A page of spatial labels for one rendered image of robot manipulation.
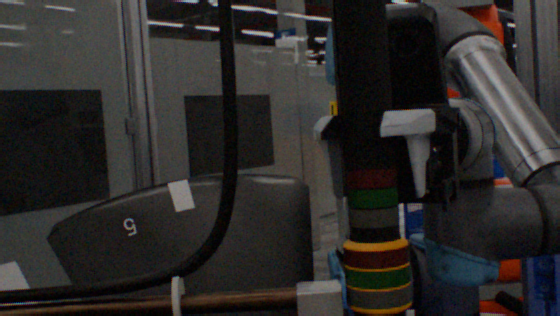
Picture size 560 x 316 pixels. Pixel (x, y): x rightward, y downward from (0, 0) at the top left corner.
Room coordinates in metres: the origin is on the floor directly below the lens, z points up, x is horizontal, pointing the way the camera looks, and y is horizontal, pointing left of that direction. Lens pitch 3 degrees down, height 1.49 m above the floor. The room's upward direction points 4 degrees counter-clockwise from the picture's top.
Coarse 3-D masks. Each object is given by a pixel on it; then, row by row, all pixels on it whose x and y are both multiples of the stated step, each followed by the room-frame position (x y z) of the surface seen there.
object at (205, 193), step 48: (144, 192) 0.55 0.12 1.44; (192, 192) 0.55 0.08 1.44; (240, 192) 0.56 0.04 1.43; (288, 192) 0.57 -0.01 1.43; (48, 240) 0.51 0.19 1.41; (96, 240) 0.52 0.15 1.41; (144, 240) 0.52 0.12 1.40; (192, 240) 0.52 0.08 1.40; (240, 240) 0.52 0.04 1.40; (288, 240) 0.52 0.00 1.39; (192, 288) 0.49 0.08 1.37; (240, 288) 0.49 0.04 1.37
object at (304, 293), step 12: (300, 288) 0.42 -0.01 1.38; (312, 288) 0.42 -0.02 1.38; (336, 288) 0.42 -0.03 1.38; (300, 300) 0.41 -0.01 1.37; (312, 300) 0.41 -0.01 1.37; (324, 300) 0.41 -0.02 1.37; (336, 300) 0.41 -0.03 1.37; (300, 312) 0.41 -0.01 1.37; (312, 312) 0.41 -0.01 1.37; (324, 312) 0.41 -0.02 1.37; (336, 312) 0.41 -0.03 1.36; (348, 312) 0.44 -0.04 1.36
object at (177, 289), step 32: (224, 0) 0.42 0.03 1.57; (224, 32) 0.42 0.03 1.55; (224, 64) 0.42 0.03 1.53; (224, 96) 0.42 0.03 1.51; (224, 128) 0.42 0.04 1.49; (224, 160) 0.42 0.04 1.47; (224, 192) 0.42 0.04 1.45; (224, 224) 0.42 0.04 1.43; (192, 256) 0.43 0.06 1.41; (32, 288) 0.43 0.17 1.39; (64, 288) 0.43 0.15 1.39; (96, 288) 0.42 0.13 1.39; (128, 288) 0.42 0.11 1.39
